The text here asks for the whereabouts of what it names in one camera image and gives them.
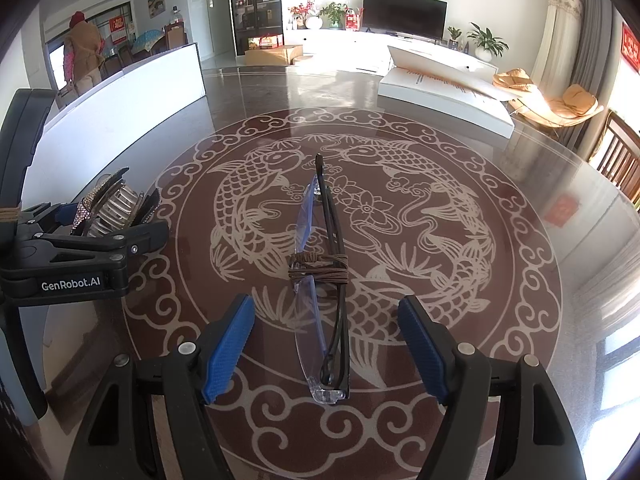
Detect dark glass display cabinet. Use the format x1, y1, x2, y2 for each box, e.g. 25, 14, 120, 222
227, 0, 283, 56

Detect black frame eyeglasses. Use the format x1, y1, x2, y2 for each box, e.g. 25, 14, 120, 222
287, 154, 351, 405

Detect black television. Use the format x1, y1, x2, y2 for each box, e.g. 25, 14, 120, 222
362, 0, 447, 41

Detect white standing air conditioner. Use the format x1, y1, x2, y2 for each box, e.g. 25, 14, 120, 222
530, 0, 583, 93

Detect red flowers in vase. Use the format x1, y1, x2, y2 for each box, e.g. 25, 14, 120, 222
289, 0, 321, 30

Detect brown elastic cord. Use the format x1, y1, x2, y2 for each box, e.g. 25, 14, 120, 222
288, 252, 349, 286

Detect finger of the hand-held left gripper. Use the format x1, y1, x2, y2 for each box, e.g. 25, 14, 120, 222
30, 220, 170, 267
21, 202, 84, 240

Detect green leafy houseplant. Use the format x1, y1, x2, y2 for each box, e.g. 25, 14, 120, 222
320, 2, 349, 28

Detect white flat box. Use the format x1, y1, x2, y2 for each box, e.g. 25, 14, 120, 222
377, 45, 523, 137

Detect fish pattern glass turntable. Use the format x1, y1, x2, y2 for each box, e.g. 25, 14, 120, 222
120, 107, 563, 480

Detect brown cardboard box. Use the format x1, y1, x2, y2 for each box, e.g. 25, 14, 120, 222
244, 45, 304, 67

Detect dark hair clip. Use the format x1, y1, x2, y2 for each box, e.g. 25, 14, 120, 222
132, 189, 162, 224

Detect dining table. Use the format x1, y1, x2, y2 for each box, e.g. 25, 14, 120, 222
131, 29, 163, 53

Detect red wall hanging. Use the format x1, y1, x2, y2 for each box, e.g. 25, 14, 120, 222
620, 22, 640, 68

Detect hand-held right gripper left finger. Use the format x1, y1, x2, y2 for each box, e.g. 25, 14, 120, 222
62, 294, 256, 480

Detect white television console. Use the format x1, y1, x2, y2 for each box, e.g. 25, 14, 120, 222
282, 27, 501, 78

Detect orange lounge chair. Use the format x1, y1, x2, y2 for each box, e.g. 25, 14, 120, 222
492, 67, 606, 133

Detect grey curtain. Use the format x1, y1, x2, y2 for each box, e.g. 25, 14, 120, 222
567, 0, 613, 106

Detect white door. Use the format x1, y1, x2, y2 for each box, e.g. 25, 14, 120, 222
205, 0, 231, 58

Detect large green potted plant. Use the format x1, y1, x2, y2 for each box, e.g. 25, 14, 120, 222
467, 22, 510, 58

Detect silver metal hair clip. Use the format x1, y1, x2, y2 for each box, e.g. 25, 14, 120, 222
87, 182, 146, 238

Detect large white box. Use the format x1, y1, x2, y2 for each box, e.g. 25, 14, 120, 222
22, 42, 207, 208

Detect rhinestone hair clip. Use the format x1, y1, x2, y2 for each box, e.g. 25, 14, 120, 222
70, 167, 130, 236

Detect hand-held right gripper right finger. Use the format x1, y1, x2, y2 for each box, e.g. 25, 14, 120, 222
397, 295, 588, 480

